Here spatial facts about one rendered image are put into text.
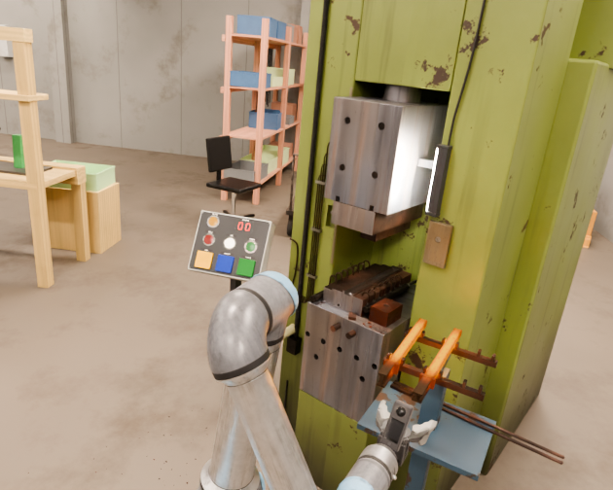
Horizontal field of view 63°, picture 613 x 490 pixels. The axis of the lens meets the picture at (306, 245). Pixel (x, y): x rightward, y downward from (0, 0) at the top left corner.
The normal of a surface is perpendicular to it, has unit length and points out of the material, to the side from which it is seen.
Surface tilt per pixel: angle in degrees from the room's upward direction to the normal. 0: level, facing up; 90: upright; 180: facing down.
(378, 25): 90
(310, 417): 90
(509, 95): 90
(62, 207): 90
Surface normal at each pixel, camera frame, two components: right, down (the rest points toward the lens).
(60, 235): -0.11, 0.33
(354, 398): -0.63, 0.22
